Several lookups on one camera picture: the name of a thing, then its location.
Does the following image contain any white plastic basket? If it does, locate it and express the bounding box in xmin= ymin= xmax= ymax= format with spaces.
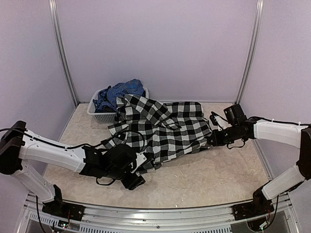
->
xmin=86 ymin=86 xmax=150 ymax=125

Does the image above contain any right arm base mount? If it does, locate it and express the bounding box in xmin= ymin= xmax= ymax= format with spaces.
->
xmin=232 ymin=188 xmax=275 ymax=221

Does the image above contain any front aluminium rail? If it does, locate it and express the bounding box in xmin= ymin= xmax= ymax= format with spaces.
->
xmin=15 ymin=194 xmax=300 ymax=233

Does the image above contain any blue checkered shirt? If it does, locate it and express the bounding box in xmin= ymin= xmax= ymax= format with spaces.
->
xmin=92 ymin=79 xmax=144 ymax=113

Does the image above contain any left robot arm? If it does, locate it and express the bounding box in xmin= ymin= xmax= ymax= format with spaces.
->
xmin=0 ymin=121 xmax=146 ymax=216

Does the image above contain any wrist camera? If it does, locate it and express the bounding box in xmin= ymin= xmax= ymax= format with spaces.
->
xmin=129 ymin=152 xmax=147 ymax=173
xmin=209 ymin=112 xmax=228 ymax=131

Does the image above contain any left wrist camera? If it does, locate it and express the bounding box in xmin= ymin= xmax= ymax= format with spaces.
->
xmin=129 ymin=152 xmax=147 ymax=173

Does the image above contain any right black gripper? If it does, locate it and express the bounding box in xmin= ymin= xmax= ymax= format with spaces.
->
xmin=207 ymin=124 xmax=240 ymax=147

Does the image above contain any black white plaid shirt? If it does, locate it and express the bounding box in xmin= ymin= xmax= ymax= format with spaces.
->
xmin=102 ymin=94 xmax=212 ymax=175

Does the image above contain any aluminium frame post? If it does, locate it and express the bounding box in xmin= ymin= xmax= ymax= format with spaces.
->
xmin=48 ymin=0 xmax=79 ymax=108
xmin=235 ymin=0 xmax=264 ymax=104

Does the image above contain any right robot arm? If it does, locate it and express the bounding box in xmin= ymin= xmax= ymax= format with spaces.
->
xmin=207 ymin=104 xmax=311 ymax=216

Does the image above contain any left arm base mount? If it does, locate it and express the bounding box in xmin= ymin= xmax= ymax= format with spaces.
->
xmin=42 ymin=184 xmax=85 ymax=221

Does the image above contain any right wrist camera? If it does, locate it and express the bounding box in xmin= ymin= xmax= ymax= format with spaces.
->
xmin=209 ymin=112 xmax=228 ymax=131

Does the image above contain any left aluminium frame post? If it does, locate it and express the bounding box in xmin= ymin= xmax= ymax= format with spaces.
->
xmin=48 ymin=0 xmax=79 ymax=108

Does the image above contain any right aluminium frame post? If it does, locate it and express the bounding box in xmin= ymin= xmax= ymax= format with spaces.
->
xmin=235 ymin=0 xmax=264 ymax=104

